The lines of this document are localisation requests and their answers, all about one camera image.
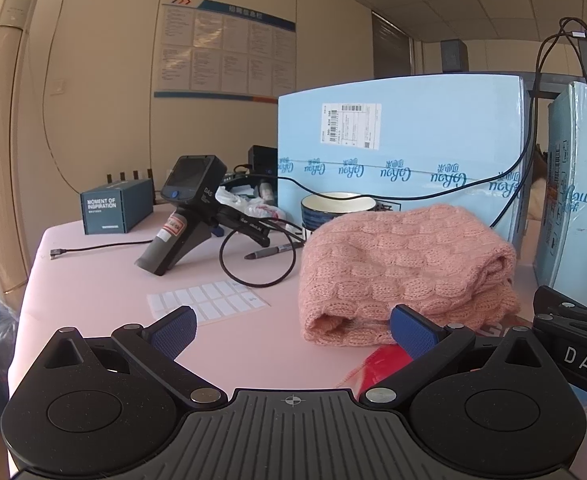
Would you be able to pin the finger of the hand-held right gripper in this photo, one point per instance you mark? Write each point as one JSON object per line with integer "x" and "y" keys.
{"x": 558, "y": 300}

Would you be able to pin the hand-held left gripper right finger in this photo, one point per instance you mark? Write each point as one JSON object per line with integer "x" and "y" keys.
{"x": 413, "y": 332}

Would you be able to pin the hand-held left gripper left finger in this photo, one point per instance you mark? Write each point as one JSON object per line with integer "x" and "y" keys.
{"x": 173, "y": 332}

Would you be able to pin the pink knitted sweater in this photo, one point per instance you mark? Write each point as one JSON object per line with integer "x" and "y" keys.
{"x": 398, "y": 260}

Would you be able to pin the red plastic bag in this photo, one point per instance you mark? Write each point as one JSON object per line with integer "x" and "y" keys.
{"x": 383, "y": 365}

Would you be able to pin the white sticker sheet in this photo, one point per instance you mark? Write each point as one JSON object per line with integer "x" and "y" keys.
{"x": 213, "y": 300}

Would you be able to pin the light blue cardboard box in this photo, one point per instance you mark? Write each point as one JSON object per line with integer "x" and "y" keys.
{"x": 573, "y": 210}

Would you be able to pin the black marker pen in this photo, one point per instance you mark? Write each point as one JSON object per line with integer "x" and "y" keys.
{"x": 273, "y": 251}

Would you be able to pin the dark teal box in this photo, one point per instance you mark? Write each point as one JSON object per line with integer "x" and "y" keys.
{"x": 113, "y": 207}

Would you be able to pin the white plastic bag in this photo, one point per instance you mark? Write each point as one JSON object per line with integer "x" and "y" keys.
{"x": 248, "y": 205}

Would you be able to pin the black spare gripper device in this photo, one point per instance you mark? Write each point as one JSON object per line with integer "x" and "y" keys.
{"x": 193, "y": 185}

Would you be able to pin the blue ceramic bowl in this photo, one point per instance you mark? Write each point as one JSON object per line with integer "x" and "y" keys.
{"x": 323, "y": 212}

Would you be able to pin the small white bottle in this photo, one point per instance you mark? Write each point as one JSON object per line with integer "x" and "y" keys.
{"x": 266, "y": 192}

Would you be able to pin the small black box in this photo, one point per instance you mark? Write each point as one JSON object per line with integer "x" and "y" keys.
{"x": 263, "y": 160}

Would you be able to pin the light blue box with label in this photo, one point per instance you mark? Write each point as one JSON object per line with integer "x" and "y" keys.
{"x": 423, "y": 125}

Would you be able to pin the beige standing air conditioner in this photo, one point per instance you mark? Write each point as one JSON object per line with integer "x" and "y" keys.
{"x": 3, "y": 135}

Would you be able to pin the black speaker box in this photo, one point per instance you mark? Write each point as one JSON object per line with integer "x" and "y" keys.
{"x": 454, "y": 55}

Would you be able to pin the dark window blind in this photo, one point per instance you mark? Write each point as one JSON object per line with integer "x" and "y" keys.
{"x": 392, "y": 45}

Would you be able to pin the wall poster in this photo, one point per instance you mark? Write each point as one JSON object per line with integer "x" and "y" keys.
{"x": 223, "y": 45}

